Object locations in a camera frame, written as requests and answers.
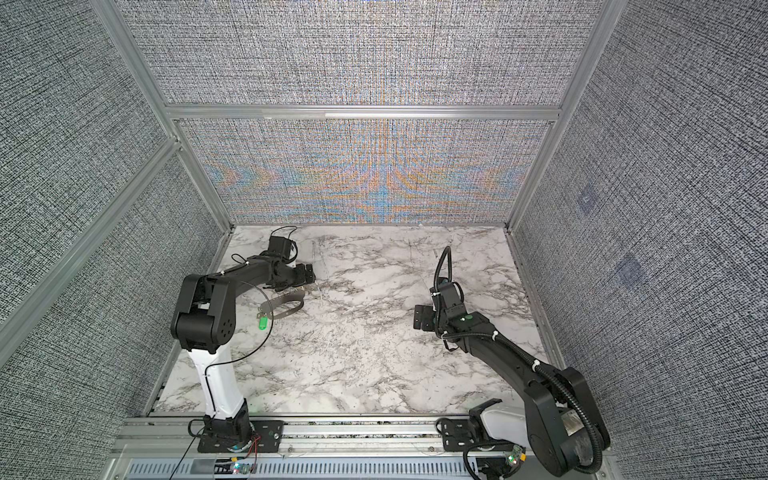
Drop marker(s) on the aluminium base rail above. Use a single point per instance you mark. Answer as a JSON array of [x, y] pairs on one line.
[[299, 435]]

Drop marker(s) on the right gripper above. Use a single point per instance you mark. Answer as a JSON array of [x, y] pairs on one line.
[[426, 317]]

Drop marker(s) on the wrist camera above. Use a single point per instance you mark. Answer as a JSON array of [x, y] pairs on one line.
[[447, 294], [281, 247]]

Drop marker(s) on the grey slotted cable duct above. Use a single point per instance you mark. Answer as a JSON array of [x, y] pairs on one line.
[[301, 468]]

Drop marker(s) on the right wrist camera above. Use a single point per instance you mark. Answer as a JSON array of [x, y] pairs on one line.
[[447, 294]]

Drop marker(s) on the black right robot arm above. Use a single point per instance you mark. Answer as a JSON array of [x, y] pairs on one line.
[[564, 426]]

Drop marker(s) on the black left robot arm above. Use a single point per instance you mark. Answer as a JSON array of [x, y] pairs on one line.
[[204, 323]]

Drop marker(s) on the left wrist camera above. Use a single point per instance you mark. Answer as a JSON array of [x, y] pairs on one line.
[[281, 247]]

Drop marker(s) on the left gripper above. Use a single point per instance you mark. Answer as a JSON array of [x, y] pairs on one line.
[[302, 278]]

